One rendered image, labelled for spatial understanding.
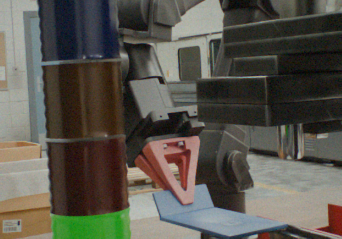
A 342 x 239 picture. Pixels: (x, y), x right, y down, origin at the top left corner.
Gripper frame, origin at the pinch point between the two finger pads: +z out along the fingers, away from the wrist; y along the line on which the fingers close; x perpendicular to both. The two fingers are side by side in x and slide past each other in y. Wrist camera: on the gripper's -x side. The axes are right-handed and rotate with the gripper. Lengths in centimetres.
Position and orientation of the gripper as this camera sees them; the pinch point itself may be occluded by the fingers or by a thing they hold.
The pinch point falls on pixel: (184, 198)
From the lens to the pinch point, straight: 83.8
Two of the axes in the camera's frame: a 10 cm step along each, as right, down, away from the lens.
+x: 8.6, -1.0, 5.0
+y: 3.9, -5.0, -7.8
